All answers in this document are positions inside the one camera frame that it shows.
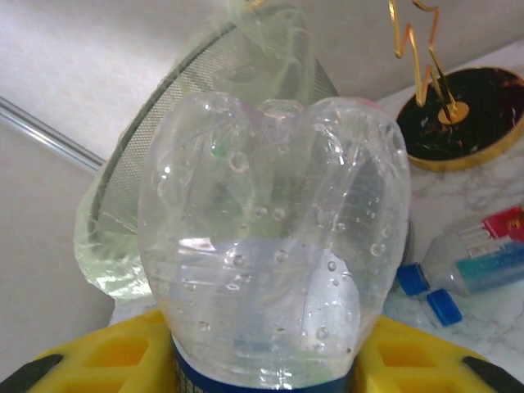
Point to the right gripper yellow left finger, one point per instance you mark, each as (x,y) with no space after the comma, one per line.
(102,360)

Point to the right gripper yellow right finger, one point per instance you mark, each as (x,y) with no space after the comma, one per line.
(409,364)

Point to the clear water bottle blue cap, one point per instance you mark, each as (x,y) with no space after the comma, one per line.
(444,307)

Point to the teal red label bottle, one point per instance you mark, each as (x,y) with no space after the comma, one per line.
(483,262)

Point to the blue label water bottle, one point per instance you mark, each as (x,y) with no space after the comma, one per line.
(266,245)

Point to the mesh bin with green bag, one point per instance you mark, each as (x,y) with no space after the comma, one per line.
(102,262)

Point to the metal mesh waste bin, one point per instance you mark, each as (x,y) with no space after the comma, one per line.
(135,163)

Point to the aluminium frame post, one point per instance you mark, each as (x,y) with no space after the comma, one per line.
(41,131)

